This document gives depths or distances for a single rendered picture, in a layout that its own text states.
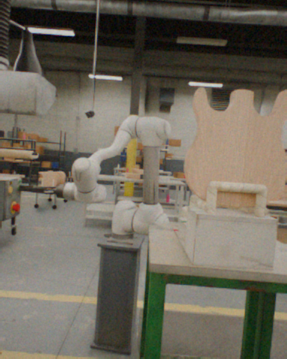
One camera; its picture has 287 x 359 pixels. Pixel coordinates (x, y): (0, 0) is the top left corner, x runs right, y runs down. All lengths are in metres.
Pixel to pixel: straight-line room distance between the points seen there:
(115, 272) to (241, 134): 1.24
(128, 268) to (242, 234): 1.02
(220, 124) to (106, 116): 11.49
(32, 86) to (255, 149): 0.78
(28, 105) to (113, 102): 11.47
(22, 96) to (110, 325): 1.53
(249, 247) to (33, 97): 0.88
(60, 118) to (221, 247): 12.14
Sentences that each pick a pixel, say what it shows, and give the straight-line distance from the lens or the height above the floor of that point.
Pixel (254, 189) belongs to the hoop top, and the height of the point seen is 1.19.
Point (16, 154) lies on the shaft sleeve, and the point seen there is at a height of 1.25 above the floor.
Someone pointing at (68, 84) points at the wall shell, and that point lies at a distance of 13.00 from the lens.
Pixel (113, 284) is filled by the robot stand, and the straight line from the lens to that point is 1.88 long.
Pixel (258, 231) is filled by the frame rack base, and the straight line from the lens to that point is 0.97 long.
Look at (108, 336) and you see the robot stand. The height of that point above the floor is 0.09.
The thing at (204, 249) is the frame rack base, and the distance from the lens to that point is 0.93.
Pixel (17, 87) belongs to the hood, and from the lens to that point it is 1.03.
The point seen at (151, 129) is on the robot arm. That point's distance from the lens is 1.59.
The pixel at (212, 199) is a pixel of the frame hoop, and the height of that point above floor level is 1.15.
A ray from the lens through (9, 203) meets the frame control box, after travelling 1.46.
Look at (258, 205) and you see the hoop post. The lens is 0.97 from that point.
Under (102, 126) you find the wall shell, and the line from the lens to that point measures 12.32.
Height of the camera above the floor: 1.26
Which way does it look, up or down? 3 degrees down
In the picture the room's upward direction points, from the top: 4 degrees clockwise
